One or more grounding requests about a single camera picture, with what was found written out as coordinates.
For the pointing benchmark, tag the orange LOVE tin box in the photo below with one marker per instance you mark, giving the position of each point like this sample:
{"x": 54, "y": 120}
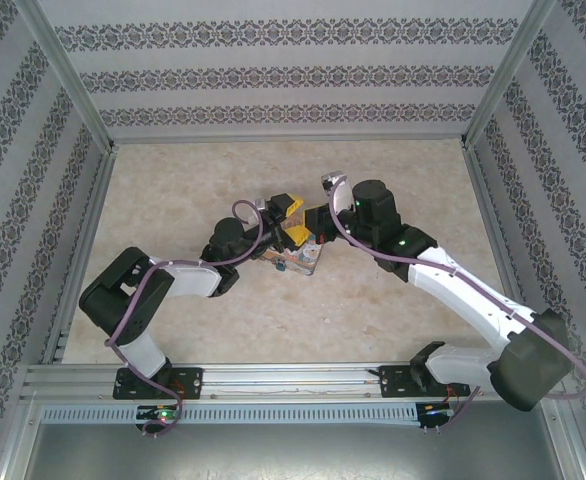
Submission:
{"x": 303, "y": 257}

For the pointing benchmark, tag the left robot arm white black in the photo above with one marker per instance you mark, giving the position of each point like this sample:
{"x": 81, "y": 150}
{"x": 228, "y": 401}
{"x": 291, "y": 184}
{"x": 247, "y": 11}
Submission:
{"x": 193, "y": 280}

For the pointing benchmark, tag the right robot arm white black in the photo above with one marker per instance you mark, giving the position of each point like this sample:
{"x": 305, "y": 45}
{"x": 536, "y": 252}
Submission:
{"x": 473, "y": 300}

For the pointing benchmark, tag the small board with green light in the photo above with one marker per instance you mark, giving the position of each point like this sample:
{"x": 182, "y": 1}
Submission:
{"x": 435, "y": 411}
{"x": 160, "y": 414}

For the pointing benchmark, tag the grey metal panel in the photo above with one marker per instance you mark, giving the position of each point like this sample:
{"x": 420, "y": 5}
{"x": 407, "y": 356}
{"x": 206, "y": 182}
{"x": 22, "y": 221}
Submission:
{"x": 293, "y": 450}

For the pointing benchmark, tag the aluminium back rail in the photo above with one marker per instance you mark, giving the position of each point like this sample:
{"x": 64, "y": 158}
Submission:
{"x": 288, "y": 137}

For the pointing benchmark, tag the aluminium side rail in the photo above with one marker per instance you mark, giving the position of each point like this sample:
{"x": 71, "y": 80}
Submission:
{"x": 85, "y": 240}
{"x": 490, "y": 210}

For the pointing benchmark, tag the aluminium mounting rail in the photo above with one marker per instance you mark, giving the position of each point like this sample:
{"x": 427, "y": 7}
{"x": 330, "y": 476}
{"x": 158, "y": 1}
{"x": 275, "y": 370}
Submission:
{"x": 293, "y": 380}

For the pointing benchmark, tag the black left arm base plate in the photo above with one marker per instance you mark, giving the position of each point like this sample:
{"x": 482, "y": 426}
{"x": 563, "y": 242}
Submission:
{"x": 193, "y": 382}

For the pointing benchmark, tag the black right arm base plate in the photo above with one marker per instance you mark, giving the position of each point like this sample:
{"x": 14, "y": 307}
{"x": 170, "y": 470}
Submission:
{"x": 393, "y": 382}

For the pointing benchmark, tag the aluminium frame post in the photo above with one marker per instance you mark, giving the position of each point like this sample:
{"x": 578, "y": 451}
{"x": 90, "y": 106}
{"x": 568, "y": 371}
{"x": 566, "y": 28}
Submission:
{"x": 68, "y": 75}
{"x": 508, "y": 75}

